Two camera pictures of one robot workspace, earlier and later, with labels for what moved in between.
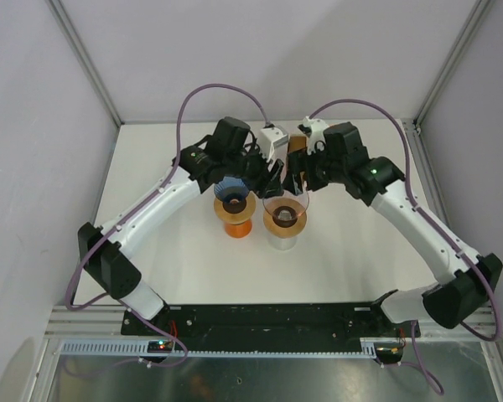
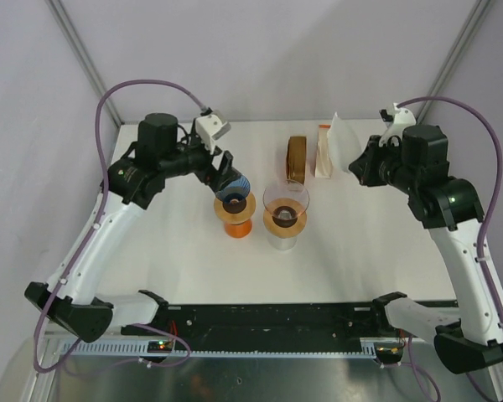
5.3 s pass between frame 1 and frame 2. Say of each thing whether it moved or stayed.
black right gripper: moved
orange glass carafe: stayed
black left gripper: moved
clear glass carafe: stayed
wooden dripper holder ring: stayed
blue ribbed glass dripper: stayed
